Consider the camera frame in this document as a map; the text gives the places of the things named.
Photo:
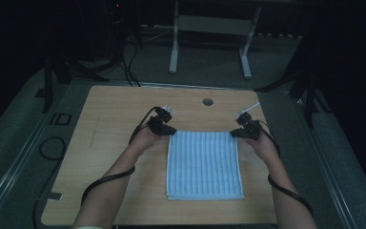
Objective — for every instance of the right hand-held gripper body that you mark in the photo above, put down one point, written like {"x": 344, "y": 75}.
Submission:
{"x": 249, "y": 127}

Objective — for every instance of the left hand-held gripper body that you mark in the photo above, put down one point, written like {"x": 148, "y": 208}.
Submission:
{"x": 158, "y": 122}

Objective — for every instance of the blue striped towel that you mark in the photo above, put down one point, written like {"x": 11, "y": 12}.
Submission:
{"x": 203, "y": 165}

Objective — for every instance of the person's left hand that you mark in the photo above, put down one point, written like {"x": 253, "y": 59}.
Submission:
{"x": 144, "y": 140}

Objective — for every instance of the person's right hand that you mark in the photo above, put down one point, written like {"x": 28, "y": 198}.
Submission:
{"x": 263, "y": 148}

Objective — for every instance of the black metal stand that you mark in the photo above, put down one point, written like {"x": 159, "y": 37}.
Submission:
{"x": 48, "y": 86}
{"x": 310, "y": 101}

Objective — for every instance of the dark equipment rack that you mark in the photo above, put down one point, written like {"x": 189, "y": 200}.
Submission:
{"x": 117, "y": 22}

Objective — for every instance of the grey tape piece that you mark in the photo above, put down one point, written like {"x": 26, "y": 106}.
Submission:
{"x": 55, "y": 196}

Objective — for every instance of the metal floor rail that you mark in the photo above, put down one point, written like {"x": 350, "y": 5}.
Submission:
{"x": 12, "y": 170}
{"x": 330, "y": 178}

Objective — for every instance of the white metal desk frame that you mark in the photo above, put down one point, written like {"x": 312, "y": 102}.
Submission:
{"x": 214, "y": 24}

